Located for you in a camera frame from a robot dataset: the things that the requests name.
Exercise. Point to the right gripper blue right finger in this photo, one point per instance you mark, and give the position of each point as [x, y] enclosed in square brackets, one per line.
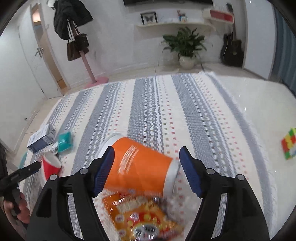
[243, 219]

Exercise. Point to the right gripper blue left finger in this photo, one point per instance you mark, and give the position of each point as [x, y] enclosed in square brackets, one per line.
[50, 219]

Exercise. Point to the red floral paper cup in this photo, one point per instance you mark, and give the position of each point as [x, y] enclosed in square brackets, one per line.
[50, 165]

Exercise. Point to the polka dot paper wrapper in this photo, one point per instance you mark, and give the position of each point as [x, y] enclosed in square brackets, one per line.
[52, 148]

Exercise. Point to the white blue milk carton box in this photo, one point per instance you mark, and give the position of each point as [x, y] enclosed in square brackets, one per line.
[42, 138]

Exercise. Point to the teal tissue pack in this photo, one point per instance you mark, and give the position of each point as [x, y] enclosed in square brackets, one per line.
[65, 141]

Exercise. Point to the orange snack packet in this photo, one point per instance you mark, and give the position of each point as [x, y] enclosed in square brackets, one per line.
[140, 218]

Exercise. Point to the orange white paper cup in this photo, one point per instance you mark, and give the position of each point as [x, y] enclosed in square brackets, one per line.
[139, 170]

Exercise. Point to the person left hand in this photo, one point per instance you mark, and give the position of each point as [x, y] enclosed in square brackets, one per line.
[23, 216]

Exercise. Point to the light blue plastic waste basket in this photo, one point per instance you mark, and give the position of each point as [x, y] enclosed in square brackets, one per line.
[23, 160]

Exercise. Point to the colourful puzzle cube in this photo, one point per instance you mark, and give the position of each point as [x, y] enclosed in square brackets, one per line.
[288, 144]

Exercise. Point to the striped woven tablecloth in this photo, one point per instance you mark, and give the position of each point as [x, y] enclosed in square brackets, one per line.
[163, 113]

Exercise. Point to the pink coat stand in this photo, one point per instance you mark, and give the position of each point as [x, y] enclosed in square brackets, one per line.
[93, 80]

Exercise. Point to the white door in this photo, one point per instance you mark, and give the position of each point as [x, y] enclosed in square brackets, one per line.
[34, 56]

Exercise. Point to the brown handbag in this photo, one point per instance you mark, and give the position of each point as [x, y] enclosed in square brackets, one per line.
[77, 42]

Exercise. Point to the black acoustic guitar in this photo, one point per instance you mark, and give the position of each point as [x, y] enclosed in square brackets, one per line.
[231, 53]

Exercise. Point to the black hanging coat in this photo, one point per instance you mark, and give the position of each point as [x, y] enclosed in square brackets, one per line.
[69, 10]

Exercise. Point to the green potted plant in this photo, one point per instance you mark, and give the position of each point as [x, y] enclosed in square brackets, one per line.
[187, 44]

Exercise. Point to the framed butterfly picture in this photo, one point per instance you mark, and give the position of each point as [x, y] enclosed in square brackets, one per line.
[149, 18]

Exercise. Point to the red white wall box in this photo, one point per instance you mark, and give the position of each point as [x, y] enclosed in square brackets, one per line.
[217, 15]

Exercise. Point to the white curved wall shelf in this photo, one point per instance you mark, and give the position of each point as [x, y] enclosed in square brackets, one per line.
[205, 25]

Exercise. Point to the black wall television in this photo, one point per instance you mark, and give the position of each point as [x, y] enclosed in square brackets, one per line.
[134, 2]

